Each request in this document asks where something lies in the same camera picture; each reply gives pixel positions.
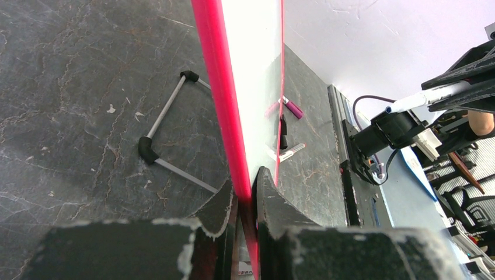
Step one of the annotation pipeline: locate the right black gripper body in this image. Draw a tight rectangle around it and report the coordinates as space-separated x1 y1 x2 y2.
421 39 494 113

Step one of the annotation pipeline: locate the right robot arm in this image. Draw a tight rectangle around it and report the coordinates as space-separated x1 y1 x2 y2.
346 38 494 185

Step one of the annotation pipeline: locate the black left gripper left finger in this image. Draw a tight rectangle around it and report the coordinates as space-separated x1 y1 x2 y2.
22 181 237 279

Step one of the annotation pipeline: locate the pink framed whiteboard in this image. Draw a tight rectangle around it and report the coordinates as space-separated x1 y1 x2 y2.
191 1 284 279

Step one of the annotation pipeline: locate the grey whiteboard stand bar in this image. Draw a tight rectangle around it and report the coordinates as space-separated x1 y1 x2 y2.
137 70 218 194

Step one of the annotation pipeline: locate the right black whiteboard foot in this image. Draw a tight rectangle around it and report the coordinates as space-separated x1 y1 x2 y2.
279 114 288 151

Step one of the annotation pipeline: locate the black rainbow marker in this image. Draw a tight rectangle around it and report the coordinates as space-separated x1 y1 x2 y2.
279 143 306 163

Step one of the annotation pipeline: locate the magenta whiteboard marker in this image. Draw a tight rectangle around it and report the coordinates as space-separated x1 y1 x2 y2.
281 95 304 120

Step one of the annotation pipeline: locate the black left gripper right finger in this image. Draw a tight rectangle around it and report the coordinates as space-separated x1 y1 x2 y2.
253 167 469 279

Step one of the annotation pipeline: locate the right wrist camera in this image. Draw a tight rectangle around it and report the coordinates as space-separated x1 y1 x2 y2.
413 128 442 161

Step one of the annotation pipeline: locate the blue whiteboard marker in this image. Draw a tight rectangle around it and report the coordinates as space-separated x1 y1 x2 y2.
385 80 471 114

